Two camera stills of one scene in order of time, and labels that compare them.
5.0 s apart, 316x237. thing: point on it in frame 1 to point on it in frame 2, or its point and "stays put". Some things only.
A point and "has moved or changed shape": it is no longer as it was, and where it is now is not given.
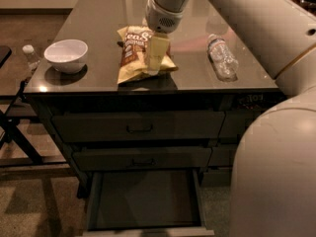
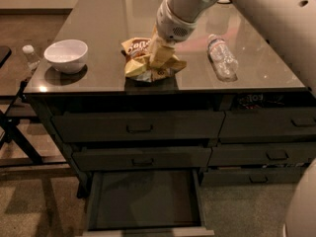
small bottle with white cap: (31, 58) stays put
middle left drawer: (142, 158) stays put
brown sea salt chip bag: (134, 62) has moved or changed shape
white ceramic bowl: (67, 56) stays put
